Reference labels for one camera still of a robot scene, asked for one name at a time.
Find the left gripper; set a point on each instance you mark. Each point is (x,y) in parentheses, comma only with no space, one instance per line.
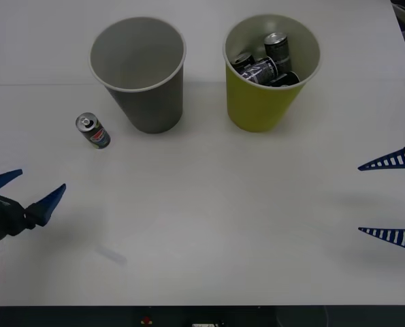
(1,218)

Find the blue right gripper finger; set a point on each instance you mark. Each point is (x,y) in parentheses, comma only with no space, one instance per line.
(389,160)
(389,235)

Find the black can blue red print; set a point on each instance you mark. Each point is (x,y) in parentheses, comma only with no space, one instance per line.
(95,133)

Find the black robot torso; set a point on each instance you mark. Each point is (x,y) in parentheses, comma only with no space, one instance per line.
(86,316)

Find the yellow-green plastic bin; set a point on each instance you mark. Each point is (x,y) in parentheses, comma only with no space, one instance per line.
(256,105)

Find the black can white scribble print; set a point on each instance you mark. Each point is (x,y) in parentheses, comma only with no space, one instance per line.
(260,71)

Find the black can silver top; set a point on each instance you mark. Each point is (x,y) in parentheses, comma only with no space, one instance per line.
(278,47)

